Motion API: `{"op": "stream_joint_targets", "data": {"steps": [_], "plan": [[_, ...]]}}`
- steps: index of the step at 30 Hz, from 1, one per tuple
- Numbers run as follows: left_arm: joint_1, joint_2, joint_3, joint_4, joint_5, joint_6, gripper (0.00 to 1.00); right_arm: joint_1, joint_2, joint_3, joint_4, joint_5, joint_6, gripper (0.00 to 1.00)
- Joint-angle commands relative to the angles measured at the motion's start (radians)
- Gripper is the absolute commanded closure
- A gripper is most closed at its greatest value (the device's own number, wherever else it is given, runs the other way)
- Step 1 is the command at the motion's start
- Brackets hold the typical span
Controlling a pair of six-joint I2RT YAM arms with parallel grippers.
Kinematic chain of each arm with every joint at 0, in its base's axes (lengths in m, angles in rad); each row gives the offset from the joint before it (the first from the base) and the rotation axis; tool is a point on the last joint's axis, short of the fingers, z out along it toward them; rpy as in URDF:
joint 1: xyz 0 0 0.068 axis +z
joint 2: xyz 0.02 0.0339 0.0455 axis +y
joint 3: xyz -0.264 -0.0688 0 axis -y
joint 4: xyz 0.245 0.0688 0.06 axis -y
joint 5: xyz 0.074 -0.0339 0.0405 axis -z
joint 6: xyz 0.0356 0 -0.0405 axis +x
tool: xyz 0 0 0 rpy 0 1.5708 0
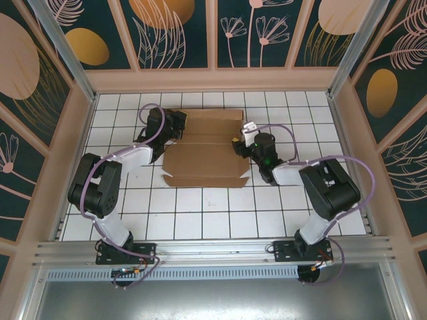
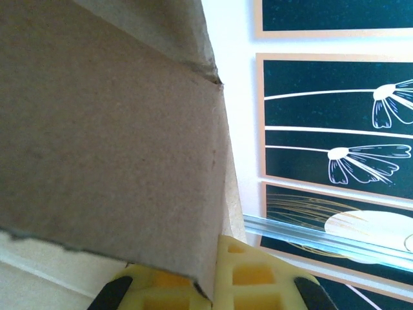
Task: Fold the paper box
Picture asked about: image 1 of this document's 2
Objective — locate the brown cardboard box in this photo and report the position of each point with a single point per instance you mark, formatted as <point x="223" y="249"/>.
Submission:
<point x="207" y="160"/>

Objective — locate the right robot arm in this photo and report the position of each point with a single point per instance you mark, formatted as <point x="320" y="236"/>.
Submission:
<point x="313" y="230"/>

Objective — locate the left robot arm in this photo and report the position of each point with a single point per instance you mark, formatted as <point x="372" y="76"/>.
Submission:
<point x="110" y="226"/>

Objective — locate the small circuit board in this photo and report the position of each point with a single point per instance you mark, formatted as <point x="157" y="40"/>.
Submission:
<point x="126" y="270"/>

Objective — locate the grey metal sheet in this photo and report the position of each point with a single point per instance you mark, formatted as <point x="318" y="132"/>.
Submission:
<point x="213" y="300"/>

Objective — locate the aluminium side rail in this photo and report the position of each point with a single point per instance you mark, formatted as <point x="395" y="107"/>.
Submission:
<point x="343" y="133"/>
<point x="87" y="126"/>

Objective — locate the aluminium mounting rail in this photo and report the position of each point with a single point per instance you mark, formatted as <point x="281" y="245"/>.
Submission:
<point x="213" y="248"/>

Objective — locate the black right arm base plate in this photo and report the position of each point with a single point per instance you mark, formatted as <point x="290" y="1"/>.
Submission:
<point x="283" y="251"/>

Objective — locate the aluminium frame post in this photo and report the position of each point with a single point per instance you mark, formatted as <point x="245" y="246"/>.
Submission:
<point x="350" y="46"/>
<point x="66" y="53"/>

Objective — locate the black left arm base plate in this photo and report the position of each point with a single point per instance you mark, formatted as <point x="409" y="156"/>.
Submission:
<point x="146" y="250"/>

